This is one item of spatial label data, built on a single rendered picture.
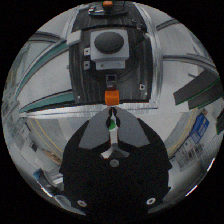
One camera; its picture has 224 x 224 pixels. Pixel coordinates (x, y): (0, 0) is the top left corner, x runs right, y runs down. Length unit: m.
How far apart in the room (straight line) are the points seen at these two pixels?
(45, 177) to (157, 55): 0.69
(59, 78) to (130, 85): 0.26
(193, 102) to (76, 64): 0.44
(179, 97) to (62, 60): 0.42
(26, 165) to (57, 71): 8.51
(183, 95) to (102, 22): 0.32
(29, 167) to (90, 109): 8.68
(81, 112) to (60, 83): 0.15
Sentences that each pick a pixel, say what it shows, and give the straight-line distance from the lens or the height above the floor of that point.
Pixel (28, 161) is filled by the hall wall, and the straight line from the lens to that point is 8.54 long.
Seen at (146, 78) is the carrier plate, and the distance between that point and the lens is 0.22.
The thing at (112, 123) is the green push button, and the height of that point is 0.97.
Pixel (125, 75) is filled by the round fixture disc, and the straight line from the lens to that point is 0.18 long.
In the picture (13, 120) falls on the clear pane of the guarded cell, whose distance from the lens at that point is 1.33.
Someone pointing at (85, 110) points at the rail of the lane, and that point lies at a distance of 0.27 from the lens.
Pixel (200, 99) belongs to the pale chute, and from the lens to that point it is 0.35.
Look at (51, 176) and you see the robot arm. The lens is 0.46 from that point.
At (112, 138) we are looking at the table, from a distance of 0.50.
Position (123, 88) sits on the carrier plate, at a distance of 0.21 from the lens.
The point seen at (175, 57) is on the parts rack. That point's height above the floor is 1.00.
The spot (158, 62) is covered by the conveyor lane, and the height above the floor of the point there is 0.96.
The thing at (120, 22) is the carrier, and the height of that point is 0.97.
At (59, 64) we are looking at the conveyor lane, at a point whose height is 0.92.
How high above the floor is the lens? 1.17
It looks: 58 degrees down
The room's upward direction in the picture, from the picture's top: 177 degrees clockwise
